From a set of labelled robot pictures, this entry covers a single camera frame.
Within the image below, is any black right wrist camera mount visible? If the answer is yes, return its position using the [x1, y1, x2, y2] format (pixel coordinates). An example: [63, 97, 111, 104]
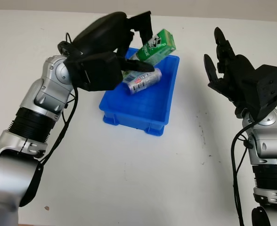
[251, 65, 277, 121]

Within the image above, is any purple roll with printed label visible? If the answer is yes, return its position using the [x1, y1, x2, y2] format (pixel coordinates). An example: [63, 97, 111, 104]
[122, 67, 163, 96]

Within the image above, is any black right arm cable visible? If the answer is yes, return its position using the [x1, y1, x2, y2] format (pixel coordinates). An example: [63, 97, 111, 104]
[231, 117, 255, 226]

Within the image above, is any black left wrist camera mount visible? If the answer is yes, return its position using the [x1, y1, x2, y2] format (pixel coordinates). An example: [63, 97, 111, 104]
[65, 52, 124, 92]

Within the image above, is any green and white carton box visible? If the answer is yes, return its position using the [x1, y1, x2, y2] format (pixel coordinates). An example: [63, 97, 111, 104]
[130, 28, 177, 67]

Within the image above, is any blue plastic tray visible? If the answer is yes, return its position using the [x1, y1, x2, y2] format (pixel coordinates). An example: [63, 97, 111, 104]
[98, 47, 180, 137]

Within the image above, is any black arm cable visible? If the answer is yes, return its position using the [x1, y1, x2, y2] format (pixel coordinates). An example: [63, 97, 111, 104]
[231, 117, 255, 226]
[40, 32, 79, 166]

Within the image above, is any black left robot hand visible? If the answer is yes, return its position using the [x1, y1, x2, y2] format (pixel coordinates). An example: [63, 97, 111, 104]
[71, 10, 155, 73]

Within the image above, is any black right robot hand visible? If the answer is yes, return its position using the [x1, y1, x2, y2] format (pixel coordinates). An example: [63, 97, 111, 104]
[204, 27, 259, 118]

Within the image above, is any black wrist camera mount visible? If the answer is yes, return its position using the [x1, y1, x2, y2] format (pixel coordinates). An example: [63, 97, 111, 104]
[65, 52, 124, 92]
[251, 65, 277, 121]

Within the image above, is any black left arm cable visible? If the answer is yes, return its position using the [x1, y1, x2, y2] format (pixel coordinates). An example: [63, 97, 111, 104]
[40, 32, 79, 166]

